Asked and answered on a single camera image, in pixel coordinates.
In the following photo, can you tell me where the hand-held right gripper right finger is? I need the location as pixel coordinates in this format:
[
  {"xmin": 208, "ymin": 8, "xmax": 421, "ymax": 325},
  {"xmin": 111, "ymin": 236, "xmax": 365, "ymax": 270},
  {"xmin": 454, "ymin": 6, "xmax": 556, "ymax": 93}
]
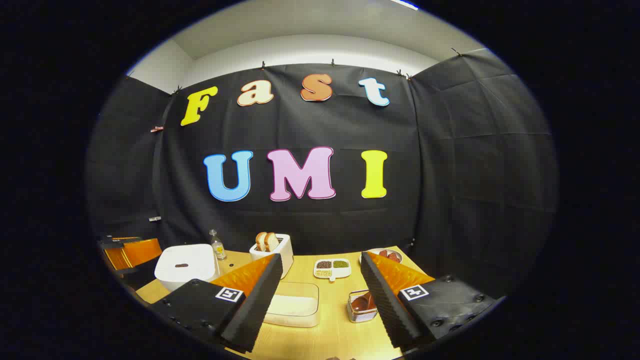
[{"xmin": 360, "ymin": 251, "xmax": 502, "ymax": 351}]

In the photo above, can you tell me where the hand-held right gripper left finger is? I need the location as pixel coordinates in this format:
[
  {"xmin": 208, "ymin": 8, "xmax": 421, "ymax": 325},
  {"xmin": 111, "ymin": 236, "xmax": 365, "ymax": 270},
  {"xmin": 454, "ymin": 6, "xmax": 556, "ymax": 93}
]
[{"xmin": 149, "ymin": 253, "xmax": 284, "ymax": 354}]

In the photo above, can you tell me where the brown wooden spoon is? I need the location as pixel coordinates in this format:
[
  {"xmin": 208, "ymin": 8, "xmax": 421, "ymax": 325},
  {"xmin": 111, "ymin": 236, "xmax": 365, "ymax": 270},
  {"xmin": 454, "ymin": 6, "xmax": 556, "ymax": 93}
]
[{"xmin": 351, "ymin": 291, "xmax": 375, "ymax": 314}]

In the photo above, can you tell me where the metal wire chopstick holder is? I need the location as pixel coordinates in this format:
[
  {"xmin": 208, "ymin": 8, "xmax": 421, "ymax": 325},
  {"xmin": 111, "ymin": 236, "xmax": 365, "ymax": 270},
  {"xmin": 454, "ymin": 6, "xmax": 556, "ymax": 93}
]
[{"xmin": 347, "ymin": 289, "xmax": 379, "ymax": 324}]

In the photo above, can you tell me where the white rice cooker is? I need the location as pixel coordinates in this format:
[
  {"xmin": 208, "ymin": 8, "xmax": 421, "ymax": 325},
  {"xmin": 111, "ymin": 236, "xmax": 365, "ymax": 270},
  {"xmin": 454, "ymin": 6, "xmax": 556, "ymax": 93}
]
[{"xmin": 154, "ymin": 243, "xmax": 221, "ymax": 292}]

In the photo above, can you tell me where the clear plastic container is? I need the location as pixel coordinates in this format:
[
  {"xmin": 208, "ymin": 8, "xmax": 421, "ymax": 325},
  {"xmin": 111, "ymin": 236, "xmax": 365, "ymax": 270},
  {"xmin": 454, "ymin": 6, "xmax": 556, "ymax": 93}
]
[{"xmin": 262, "ymin": 281, "xmax": 321, "ymax": 328}]

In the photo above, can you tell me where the round white plate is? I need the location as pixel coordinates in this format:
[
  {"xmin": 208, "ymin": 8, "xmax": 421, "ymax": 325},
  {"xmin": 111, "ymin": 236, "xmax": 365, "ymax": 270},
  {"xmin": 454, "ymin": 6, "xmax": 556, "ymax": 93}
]
[{"xmin": 359, "ymin": 248, "xmax": 403, "ymax": 266}]

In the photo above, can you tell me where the white divided dish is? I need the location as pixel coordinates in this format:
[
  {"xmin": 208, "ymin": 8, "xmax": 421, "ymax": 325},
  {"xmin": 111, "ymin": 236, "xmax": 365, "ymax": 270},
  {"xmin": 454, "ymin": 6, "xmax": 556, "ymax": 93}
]
[{"xmin": 313, "ymin": 258, "xmax": 352, "ymax": 283}]

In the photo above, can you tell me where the white toaster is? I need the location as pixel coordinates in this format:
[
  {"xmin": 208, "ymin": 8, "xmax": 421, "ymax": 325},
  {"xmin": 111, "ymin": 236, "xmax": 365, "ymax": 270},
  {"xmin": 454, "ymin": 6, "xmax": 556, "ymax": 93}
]
[{"xmin": 249, "ymin": 233, "xmax": 295, "ymax": 280}]

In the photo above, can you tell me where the small glass bottle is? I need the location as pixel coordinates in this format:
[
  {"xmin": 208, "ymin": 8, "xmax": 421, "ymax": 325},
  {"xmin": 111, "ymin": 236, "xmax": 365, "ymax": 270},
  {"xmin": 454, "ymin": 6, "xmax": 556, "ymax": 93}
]
[{"xmin": 209, "ymin": 229, "xmax": 227, "ymax": 261}]

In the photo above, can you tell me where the black backdrop cloth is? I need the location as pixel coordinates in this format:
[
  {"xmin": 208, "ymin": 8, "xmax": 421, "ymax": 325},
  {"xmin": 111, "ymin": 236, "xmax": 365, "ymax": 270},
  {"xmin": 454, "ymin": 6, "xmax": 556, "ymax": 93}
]
[{"xmin": 85, "ymin": 47, "xmax": 559, "ymax": 301}]

